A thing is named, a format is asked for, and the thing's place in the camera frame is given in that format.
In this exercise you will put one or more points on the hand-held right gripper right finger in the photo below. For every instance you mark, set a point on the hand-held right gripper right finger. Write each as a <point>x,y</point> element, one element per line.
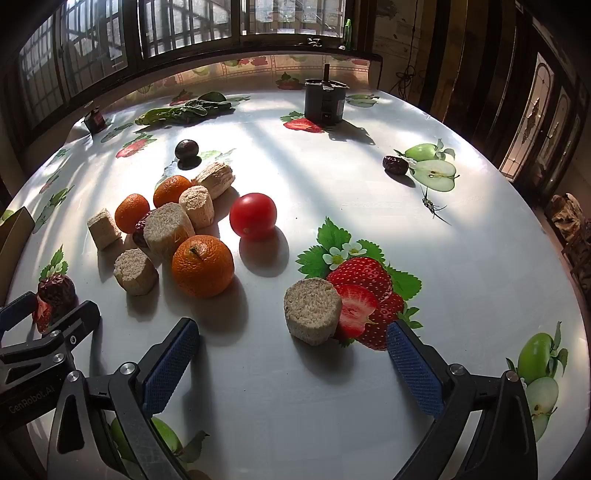
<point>413,374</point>

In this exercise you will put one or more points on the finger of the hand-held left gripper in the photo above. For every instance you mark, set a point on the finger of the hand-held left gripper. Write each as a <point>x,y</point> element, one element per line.
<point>16,311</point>
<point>78,323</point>

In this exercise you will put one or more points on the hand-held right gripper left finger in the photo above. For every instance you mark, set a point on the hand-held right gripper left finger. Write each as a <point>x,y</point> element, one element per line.
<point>171,369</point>

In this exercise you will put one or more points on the dried red jujube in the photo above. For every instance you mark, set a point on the dried red jujube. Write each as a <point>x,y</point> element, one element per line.
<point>56,290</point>
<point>395,165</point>
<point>140,228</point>

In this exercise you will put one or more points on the brown cardboard box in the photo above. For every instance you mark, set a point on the brown cardboard box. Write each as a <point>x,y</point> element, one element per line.
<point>16,235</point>

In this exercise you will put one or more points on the beige sugarcane piece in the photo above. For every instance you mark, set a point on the beige sugarcane piece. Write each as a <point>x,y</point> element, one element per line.
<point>216,177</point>
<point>135,271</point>
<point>196,206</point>
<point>104,227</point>
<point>167,230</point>
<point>312,314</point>

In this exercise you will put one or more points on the large orange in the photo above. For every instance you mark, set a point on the large orange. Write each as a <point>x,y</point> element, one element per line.
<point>202,265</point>

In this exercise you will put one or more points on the small orange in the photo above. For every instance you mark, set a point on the small orange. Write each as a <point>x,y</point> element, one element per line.
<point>171,190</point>
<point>132,212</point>

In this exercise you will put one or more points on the red tomato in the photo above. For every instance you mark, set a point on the red tomato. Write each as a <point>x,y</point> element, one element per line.
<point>253,216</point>

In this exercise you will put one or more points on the fruit print tablecloth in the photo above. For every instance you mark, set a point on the fruit print tablecloth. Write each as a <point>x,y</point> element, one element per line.
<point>461,258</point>

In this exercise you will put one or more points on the small black box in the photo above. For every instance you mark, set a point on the small black box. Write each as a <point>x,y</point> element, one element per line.
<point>94,121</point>

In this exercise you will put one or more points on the dark round plum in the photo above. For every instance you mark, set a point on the dark round plum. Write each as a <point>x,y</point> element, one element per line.
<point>186,148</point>

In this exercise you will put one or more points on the wooden chair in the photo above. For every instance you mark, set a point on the wooden chair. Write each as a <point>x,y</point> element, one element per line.
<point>568,221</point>

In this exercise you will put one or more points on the green leafy vegetable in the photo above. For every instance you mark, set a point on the green leafy vegetable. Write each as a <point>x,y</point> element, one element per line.
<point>184,110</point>

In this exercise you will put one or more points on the stained glass door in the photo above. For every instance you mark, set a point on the stained glass door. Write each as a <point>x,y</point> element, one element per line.
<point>531,120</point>

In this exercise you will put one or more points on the black cylindrical device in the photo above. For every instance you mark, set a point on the black cylindrical device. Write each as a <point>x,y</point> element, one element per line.
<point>324,101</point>

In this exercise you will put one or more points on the black framed window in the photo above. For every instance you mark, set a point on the black framed window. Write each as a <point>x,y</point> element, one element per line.
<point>134,37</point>

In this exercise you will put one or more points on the green bottle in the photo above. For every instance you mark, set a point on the green bottle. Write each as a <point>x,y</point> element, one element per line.
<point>347,32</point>

